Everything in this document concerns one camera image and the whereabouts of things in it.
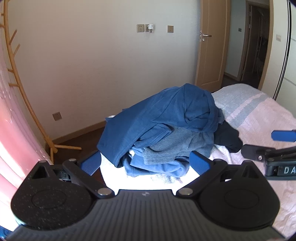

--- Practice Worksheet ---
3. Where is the pink curtain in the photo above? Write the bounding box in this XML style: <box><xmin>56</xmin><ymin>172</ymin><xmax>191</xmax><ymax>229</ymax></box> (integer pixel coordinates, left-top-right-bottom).
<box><xmin>0</xmin><ymin>39</ymin><xmax>53</xmax><ymax>232</ymax></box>

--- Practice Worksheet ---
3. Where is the light blue garment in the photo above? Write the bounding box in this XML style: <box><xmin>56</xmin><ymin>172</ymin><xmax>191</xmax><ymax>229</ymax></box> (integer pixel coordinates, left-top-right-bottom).
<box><xmin>124</xmin><ymin>148</ymin><xmax>192</xmax><ymax>178</ymax></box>

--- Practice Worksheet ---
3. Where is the brown door frame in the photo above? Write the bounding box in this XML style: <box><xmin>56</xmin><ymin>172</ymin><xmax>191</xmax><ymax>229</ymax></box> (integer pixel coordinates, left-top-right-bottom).
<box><xmin>238</xmin><ymin>0</ymin><xmax>273</xmax><ymax>90</ymax></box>

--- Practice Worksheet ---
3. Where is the wooden door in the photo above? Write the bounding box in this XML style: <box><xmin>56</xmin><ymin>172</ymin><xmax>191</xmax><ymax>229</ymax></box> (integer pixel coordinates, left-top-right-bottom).
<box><xmin>194</xmin><ymin>0</ymin><xmax>232</xmax><ymax>88</ymax></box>

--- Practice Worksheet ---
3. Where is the blue hoodie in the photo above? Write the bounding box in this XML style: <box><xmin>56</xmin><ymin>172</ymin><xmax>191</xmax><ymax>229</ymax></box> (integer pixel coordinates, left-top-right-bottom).
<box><xmin>97</xmin><ymin>83</ymin><xmax>224</xmax><ymax>168</ymax></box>

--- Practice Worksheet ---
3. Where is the navy fleece shirt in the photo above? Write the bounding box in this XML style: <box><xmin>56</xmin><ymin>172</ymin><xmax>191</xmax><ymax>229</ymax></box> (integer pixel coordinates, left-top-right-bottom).
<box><xmin>214</xmin><ymin>122</ymin><xmax>243</xmax><ymax>153</ymax></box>

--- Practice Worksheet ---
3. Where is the bed with pink quilted bedspread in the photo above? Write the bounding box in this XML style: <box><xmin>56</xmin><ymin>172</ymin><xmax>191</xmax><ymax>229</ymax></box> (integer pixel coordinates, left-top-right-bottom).
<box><xmin>98</xmin><ymin>83</ymin><xmax>296</xmax><ymax>239</ymax></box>

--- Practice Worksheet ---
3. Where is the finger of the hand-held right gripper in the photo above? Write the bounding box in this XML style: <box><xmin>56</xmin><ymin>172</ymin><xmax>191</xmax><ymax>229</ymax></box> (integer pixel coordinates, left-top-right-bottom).
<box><xmin>241</xmin><ymin>144</ymin><xmax>296</xmax><ymax>163</ymax></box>
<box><xmin>271</xmin><ymin>130</ymin><xmax>296</xmax><ymax>141</ymax></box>

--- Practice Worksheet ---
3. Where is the white wardrobe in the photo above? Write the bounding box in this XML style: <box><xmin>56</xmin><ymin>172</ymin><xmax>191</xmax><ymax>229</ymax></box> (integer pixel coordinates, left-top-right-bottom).
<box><xmin>261</xmin><ymin>0</ymin><xmax>296</xmax><ymax>102</ymax></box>

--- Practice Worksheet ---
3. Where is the wooden coat rack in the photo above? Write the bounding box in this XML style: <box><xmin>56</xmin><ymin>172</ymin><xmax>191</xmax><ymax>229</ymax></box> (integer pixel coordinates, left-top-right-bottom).
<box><xmin>0</xmin><ymin>0</ymin><xmax>82</xmax><ymax>163</ymax></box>

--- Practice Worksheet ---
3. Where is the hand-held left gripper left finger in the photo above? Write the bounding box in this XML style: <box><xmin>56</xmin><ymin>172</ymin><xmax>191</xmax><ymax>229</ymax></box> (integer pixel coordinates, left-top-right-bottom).
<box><xmin>30</xmin><ymin>150</ymin><xmax>115</xmax><ymax>198</ymax></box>

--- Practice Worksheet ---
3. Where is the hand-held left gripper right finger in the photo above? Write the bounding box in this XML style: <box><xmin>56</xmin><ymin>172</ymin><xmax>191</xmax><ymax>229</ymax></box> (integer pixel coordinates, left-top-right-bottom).
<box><xmin>176</xmin><ymin>151</ymin><xmax>266</xmax><ymax>197</ymax></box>

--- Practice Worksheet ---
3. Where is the wooden baseboard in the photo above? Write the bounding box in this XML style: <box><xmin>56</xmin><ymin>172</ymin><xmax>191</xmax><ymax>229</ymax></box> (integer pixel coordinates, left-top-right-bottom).
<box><xmin>52</xmin><ymin>120</ymin><xmax>107</xmax><ymax>145</ymax></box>

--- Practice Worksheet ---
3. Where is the metal door handle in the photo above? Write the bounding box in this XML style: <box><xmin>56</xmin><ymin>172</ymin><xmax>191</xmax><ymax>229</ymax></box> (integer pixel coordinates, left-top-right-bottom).
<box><xmin>199</xmin><ymin>31</ymin><xmax>212</xmax><ymax>42</ymax></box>

